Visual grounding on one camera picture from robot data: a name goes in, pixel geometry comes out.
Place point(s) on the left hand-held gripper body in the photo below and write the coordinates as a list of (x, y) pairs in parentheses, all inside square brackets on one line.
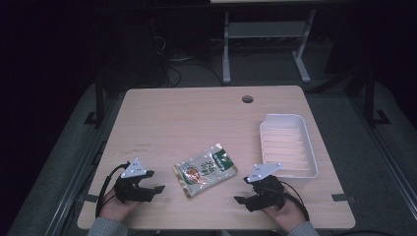
[(131, 191)]

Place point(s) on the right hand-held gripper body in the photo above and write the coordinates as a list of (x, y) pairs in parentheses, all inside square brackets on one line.
[(267, 193)]

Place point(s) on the green and white snack packet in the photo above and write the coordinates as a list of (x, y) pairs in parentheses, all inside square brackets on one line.
[(205, 170)]

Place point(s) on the white plastic basket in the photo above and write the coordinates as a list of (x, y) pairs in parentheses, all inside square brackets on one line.
[(288, 147)]

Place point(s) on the person's left hand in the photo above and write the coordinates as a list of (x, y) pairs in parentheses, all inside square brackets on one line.
[(116, 209)]

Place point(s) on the person's right hand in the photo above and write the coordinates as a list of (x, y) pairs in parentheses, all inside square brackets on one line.
[(288, 214)]

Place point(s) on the grey tape strip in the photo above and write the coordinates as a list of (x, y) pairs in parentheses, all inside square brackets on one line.
[(341, 197), (91, 198)]

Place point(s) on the round grey table grommet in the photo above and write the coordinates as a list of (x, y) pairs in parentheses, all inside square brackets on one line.
[(247, 99)]

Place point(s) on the black metal stand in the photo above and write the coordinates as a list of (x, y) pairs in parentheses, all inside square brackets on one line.
[(99, 98), (369, 98)]

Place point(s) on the white metal desk frame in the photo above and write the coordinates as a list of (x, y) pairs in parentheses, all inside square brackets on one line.
[(226, 55)]

